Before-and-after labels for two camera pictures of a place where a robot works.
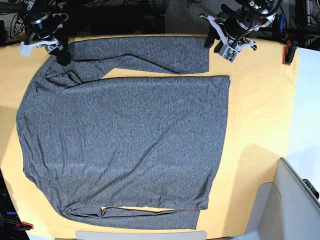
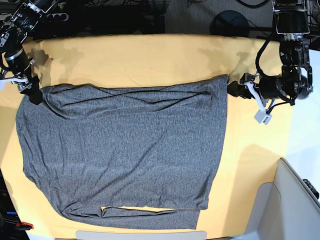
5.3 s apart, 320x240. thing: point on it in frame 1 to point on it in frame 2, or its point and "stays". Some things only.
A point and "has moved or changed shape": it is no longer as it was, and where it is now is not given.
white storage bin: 284,209 stays
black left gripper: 51,35 to 28,83
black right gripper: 229,33 to 295,82
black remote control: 311,188 stays
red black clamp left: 24,226 stays
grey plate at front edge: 81,235 stays
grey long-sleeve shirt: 149,142 has moved or changed shape
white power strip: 66,15 stays
